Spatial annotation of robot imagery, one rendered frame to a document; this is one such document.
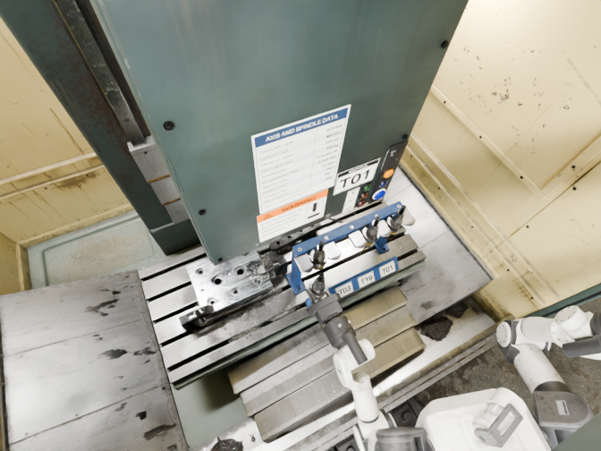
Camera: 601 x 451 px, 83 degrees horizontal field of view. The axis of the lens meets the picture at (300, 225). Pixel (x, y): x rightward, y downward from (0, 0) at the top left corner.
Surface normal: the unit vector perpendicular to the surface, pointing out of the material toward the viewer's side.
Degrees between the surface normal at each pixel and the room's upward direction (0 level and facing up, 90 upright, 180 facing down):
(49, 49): 90
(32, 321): 24
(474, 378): 0
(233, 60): 90
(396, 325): 8
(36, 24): 90
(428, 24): 90
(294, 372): 8
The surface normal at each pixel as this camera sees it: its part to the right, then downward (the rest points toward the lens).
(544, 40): -0.89, 0.37
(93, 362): 0.39, -0.61
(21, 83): 0.45, 0.78
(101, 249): 0.04, -0.51
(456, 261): -0.33, -0.31
